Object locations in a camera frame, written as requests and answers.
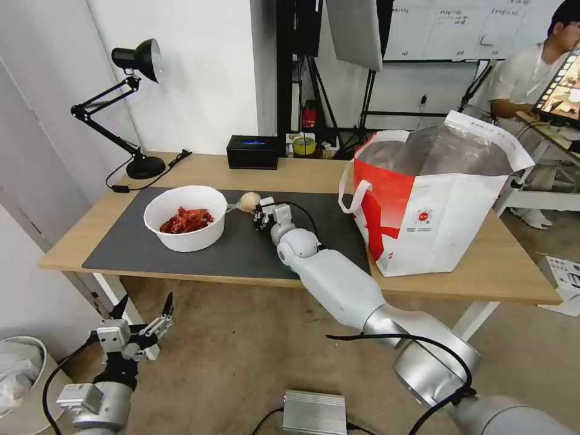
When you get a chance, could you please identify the grey softbox light panel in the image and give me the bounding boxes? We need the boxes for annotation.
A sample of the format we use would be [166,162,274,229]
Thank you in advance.
[324,0,384,72]

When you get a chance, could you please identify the printed cardboard box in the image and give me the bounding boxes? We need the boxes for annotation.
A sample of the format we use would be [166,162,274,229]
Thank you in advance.
[543,254,580,314]

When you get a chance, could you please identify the red and white takeout bag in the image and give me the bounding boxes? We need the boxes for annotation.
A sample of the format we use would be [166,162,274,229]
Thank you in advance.
[338,109,537,279]

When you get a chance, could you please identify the yellow-green tape roll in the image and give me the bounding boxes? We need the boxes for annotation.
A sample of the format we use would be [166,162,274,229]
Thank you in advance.
[292,135,318,159]

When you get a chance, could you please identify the dark grey desk mat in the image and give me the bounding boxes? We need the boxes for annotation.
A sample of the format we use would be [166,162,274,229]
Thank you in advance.
[81,187,373,281]

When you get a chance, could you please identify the whiteboard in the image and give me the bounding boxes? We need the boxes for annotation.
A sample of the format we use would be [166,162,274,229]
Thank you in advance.
[382,0,568,62]

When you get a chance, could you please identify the black desk lamp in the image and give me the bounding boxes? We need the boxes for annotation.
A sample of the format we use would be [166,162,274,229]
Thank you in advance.
[70,37,167,180]

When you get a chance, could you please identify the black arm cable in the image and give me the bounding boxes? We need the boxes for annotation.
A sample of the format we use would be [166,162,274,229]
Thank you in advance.
[326,332,477,411]
[42,337,100,435]

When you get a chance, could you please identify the beige paper ball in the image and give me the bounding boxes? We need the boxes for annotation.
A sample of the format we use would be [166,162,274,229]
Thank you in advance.
[238,192,263,214]

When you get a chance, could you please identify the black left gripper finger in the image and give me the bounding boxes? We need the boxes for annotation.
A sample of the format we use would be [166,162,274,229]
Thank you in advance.
[100,293,131,334]
[128,291,176,361]

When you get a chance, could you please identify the silver metal box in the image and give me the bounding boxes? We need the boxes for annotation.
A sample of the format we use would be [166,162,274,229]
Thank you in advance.
[282,389,349,435]

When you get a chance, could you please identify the red food scraps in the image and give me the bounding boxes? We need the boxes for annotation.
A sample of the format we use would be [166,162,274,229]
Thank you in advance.
[159,206,214,234]

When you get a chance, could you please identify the black rectangular box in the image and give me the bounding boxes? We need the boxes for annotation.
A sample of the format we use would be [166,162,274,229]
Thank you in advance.
[226,134,279,171]

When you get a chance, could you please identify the black tripod stand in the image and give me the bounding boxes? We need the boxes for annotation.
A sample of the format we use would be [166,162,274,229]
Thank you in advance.
[289,53,347,139]

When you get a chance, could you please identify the white round bowl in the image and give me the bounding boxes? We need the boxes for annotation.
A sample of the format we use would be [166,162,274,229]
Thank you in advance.
[143,184,229,253]

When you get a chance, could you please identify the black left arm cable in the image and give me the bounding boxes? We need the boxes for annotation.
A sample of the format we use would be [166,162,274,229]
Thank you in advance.
[42,337,100,435]

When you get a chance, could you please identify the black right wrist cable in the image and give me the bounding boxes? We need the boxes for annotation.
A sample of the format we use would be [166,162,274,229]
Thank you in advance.
[271,201,324,251]

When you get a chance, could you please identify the person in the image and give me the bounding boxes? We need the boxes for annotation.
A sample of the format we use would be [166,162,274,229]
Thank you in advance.
[488,0,580,228]

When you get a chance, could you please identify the white bin with bag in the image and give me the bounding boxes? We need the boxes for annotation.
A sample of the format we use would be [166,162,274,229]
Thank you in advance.
[0,335,49,419]

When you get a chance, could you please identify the white table leg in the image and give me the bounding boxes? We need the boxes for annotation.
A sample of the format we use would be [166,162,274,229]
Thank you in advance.
[452,300,500,341]
[92,271,160,362]

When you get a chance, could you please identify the red fire extinguisher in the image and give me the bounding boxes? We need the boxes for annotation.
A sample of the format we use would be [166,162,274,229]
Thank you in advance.
[301,99,318,131]

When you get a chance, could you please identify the white side table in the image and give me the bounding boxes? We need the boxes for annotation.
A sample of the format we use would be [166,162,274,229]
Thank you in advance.
[492,112,580,214]

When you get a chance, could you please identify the computer monitor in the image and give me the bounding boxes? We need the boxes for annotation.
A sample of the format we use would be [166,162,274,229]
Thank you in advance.
[530,41,580,131]

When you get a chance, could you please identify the black lamp cable with switch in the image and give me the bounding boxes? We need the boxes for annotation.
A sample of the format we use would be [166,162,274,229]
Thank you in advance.
[105,148,192,195]

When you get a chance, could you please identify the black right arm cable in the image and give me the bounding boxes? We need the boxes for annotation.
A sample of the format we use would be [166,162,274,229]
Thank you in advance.
[326,332,477,411]

